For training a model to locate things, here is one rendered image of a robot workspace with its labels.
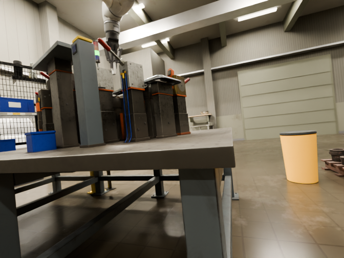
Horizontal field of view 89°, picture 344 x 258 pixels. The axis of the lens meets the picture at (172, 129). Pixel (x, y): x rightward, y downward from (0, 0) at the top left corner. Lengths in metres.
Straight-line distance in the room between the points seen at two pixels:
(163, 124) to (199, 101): 7.20
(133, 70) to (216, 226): 0.69
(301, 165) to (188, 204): 2.08
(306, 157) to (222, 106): 5.84
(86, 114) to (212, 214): 0.60
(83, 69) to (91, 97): 0.11
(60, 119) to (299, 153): 2.23
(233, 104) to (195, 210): 7.58
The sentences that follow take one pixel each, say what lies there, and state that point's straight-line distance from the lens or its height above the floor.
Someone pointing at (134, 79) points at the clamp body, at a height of 0.98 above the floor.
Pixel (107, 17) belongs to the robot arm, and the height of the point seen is 1.41.
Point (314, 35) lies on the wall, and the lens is 8.98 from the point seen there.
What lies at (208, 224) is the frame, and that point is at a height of 0.53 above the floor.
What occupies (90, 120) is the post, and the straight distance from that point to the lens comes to 0.79.
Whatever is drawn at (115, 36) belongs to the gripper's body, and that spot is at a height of 1.32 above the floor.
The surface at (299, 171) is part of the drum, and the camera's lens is 2.43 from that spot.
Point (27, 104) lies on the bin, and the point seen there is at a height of 1.11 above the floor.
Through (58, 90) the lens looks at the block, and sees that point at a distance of 1.04.
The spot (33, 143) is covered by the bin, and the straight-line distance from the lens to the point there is 0.99.
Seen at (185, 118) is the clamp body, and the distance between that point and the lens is 1.09.
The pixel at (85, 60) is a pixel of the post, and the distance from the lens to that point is 0.85.
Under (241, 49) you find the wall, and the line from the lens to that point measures 8.45.
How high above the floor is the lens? 0.74
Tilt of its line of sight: level
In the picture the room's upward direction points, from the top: 6 degrees counter-clockwise
